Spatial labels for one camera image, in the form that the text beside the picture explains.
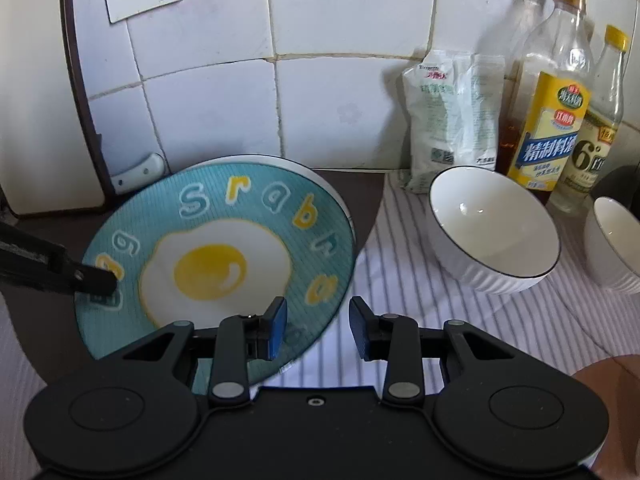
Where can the white cutting board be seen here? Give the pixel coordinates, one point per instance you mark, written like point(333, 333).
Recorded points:
point(35, 110)

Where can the yellow label bottle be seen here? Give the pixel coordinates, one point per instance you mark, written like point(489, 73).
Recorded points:
point(550, 125)

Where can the black wok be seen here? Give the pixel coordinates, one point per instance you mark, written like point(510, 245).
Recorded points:
point(625, 180)

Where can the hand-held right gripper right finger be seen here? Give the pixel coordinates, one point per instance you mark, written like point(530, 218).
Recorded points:
point(359, 330)

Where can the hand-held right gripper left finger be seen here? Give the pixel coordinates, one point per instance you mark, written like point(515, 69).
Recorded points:
point(277, 327)

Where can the teal fried egg plate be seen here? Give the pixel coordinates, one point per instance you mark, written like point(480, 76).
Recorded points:
point(210, 270)

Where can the white seasoning bag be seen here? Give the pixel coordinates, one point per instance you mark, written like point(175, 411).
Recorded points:
point(440, 125)

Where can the white ribbed bowl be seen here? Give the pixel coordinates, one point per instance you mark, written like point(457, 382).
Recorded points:
point(490, 230)
point(615, 245)

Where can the clear bottle with dark liquid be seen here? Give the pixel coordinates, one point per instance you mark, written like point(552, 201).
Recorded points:
point(507, 150)

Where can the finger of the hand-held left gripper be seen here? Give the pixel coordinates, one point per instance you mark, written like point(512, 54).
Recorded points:
point(95, 281)

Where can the clear bottle with yellow cap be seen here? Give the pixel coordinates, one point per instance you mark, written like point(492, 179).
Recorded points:
point(590, 160)

